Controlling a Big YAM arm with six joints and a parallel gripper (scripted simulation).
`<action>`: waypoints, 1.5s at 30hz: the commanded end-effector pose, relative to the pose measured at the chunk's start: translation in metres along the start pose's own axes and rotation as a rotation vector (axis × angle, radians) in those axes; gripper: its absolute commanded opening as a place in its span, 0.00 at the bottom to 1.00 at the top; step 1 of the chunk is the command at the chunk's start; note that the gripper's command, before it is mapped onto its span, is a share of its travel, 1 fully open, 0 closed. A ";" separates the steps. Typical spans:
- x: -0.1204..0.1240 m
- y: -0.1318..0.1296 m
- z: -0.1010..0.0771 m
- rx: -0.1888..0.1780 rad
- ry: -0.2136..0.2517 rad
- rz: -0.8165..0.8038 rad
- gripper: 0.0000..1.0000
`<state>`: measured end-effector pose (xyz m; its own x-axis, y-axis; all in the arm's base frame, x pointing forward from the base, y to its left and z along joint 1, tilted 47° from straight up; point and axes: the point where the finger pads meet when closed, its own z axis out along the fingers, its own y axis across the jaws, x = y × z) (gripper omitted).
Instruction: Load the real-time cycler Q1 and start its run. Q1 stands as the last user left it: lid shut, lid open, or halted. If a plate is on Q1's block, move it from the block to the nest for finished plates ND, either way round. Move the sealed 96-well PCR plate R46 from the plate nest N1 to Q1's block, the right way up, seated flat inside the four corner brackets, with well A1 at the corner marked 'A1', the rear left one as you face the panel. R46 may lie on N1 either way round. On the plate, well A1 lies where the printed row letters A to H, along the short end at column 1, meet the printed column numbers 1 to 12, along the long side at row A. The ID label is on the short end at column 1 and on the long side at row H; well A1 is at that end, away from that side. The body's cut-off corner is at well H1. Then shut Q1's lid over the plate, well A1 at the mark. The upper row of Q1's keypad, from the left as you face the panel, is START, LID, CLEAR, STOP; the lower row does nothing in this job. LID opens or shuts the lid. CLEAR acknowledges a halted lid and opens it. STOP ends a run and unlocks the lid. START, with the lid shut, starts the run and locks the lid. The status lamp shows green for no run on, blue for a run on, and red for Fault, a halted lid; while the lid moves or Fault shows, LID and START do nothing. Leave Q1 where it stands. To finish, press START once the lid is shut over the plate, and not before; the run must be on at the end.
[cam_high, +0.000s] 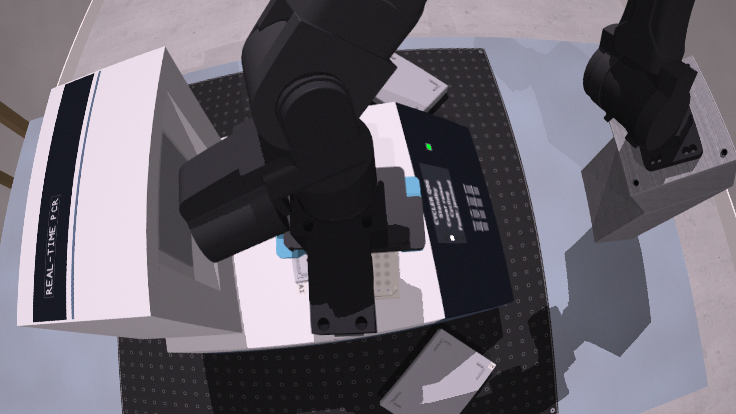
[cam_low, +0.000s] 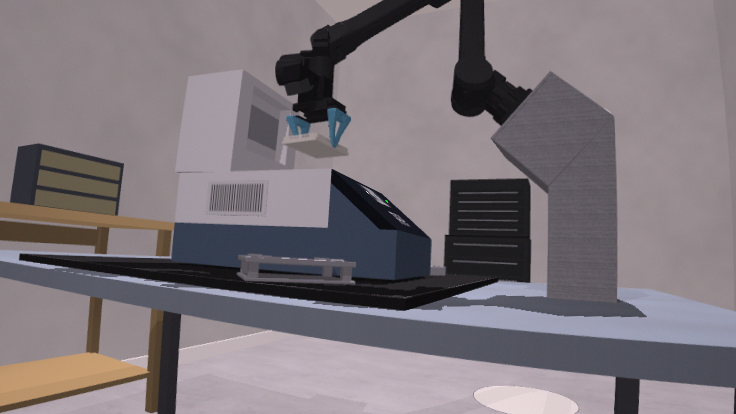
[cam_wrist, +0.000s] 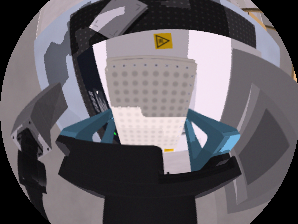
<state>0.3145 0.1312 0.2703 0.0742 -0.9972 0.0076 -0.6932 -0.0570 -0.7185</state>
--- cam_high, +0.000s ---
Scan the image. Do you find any white real-time pcr cycler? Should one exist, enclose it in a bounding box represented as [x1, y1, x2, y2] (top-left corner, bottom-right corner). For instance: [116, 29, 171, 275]
[17, 46, 514, 353]

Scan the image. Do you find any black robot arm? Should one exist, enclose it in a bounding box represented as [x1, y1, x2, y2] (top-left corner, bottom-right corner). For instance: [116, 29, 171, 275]
[179, 0, 703, 337]

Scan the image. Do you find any white well pcr plate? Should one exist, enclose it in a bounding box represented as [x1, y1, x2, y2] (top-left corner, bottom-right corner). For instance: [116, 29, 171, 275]
[371, 252, 400, 300]

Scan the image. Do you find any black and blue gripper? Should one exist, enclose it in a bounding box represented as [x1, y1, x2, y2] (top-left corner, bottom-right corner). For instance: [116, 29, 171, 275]
[276, 166, 426, 259]

